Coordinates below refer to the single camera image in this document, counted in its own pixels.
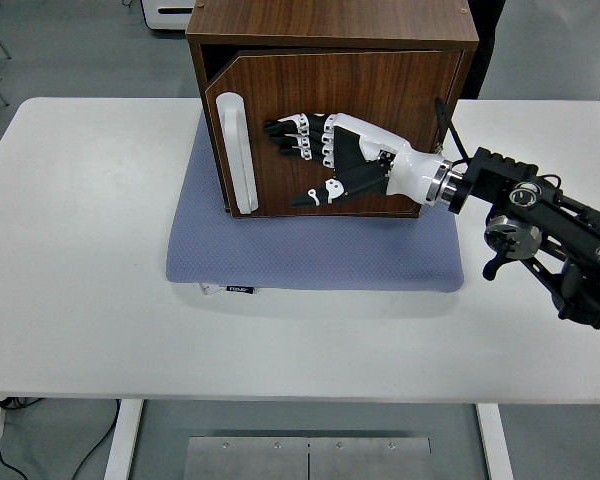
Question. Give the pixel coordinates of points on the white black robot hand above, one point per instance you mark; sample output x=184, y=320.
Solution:
x=410, y=170

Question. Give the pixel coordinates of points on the brown wooden cabinet door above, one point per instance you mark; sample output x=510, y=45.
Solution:
x=370, y=85

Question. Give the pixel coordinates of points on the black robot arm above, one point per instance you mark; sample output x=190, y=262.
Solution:
x=555, y=205

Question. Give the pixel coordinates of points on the brown wooden cabinet body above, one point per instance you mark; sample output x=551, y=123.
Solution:
x=330, y=20

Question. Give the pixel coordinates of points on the blue-grey textured mat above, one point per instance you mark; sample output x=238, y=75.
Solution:
x=305, y=255

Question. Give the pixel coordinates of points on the person's leg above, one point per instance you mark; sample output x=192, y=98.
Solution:
x=487, y=30

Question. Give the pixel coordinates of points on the black mat label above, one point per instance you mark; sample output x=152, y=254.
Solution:
x=241, y=289

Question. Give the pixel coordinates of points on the white mat tag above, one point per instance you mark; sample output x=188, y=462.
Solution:
x=207, y=288

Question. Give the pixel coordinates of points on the white appliance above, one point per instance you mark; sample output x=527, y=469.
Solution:
x=170, y=20

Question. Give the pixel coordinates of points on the white table leg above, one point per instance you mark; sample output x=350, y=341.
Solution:
x=122, y=440
x=495, y=440

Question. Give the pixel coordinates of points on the grey metal plate with screws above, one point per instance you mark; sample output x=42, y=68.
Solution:
x=245, y=462
x=370, y=462

